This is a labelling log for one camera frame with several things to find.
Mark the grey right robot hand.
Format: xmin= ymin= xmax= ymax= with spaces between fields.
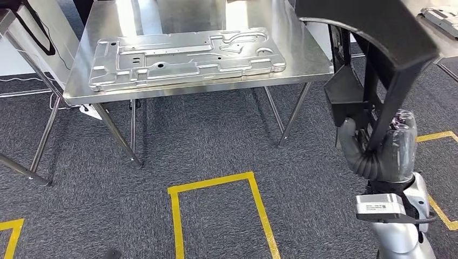
xmin=338 ymin=108 xmax=419 ymax=183

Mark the grey stamped metal part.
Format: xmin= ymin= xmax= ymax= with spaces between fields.
xmin=420 ymin=6 xmax=458 ymax=39

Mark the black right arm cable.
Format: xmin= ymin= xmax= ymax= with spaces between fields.
xmin=381 ymin=210 xmax=436 ymax=226

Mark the large black plastic panel part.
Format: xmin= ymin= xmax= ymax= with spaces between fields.
xmin=295 ymin=0 xmax=441 ymax=153

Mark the stainless steel workbench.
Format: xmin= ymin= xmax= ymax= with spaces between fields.
xmin=62 ymin=0 xmax=335 ymax=169

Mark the steel side table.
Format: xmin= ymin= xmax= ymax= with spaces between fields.
xmin=0 ymin=0 xmax=81 ymax=187

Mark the stamped silver metal panel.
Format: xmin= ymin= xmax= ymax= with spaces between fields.
xmin=87 ymin=27 xmax=287 ymax=93

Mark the yellow floor tape rectangle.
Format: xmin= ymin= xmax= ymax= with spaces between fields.
xmin=415 ymin=130 xmax=458 ymax=231
xmin=167 ymin=171 xmax=282 ymax=259
xmin=0 ymin=219 xmax=25 ymax=259

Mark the black cable loop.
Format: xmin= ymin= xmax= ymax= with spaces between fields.
xmin=14 ymin=0 xmax=57 ymax=57

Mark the white board panel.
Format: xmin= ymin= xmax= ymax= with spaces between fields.
xmin=306 ymin=21 xmax=334 ymax=62

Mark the steel table with thin legs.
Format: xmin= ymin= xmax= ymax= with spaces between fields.
xmin=416 ymin=0 xmax=458 ymax=84

